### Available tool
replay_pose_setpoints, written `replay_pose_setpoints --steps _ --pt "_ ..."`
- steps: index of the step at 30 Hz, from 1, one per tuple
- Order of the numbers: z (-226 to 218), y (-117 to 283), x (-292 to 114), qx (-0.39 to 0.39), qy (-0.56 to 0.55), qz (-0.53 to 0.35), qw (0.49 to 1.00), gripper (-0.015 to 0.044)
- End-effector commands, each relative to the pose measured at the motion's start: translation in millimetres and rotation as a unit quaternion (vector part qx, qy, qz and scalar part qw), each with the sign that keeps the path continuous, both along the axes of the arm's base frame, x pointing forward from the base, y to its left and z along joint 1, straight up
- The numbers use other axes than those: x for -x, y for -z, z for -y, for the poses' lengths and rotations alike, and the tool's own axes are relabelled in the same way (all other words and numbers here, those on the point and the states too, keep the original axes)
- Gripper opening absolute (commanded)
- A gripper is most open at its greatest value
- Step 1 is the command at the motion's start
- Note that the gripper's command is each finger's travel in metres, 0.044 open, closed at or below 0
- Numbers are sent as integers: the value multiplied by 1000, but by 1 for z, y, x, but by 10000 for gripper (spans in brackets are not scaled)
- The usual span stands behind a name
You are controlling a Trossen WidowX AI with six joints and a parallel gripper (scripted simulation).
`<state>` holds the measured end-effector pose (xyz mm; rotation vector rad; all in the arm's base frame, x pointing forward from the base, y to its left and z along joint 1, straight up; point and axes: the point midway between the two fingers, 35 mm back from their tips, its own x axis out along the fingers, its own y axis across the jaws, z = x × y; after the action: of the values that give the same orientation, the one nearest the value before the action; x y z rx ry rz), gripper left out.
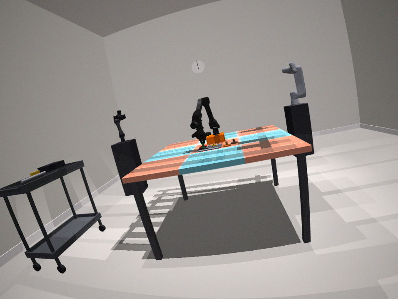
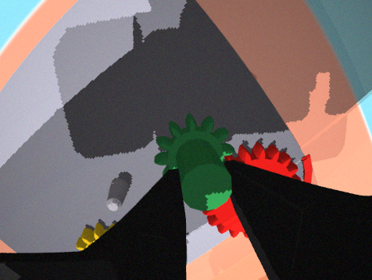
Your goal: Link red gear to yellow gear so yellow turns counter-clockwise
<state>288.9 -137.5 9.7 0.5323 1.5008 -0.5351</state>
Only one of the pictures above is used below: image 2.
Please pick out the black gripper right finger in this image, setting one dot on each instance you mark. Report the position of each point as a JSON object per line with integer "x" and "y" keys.
{"x": 300, "y": 231}

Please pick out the red curved arrow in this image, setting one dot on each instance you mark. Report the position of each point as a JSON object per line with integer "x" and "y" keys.
{"x": 307, "y": 167}

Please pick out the yellow gear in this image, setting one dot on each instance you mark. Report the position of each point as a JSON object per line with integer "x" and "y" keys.
{"x": 89, "y": 236}

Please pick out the green gear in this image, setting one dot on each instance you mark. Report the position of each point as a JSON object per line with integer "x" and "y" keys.
{"x": 199, "y": 155}

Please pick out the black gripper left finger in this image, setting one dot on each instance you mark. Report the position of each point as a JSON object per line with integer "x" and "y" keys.
{"x": 149, "y": 243}

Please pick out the red gear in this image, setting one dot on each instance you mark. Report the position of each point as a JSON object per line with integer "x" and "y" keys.
{"x": 270, "y": 159}

